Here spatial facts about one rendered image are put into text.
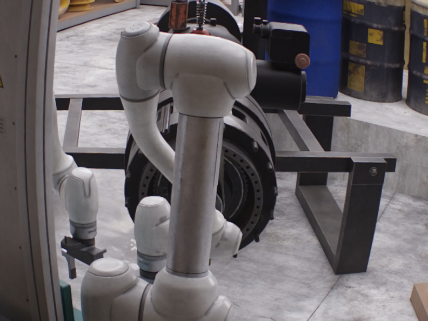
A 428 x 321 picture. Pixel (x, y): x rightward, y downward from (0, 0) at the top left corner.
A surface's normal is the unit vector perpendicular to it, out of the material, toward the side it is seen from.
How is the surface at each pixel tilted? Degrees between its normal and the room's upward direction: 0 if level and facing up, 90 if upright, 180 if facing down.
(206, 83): 87
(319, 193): 0
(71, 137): 0
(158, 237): 89
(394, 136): 90
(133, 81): 112
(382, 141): 90
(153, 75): 108
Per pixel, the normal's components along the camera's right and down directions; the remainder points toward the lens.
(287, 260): 0.06, -0.94
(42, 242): 0.80, 0.25
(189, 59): -0.18, -0.04
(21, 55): -0.59, 0.23
